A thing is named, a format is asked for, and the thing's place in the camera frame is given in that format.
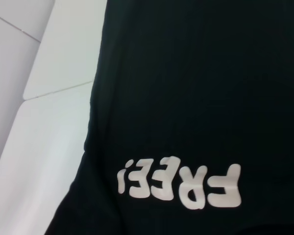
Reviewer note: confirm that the black t-shirt with FREE print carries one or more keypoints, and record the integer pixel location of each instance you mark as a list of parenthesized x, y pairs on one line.
[(186, 73)]

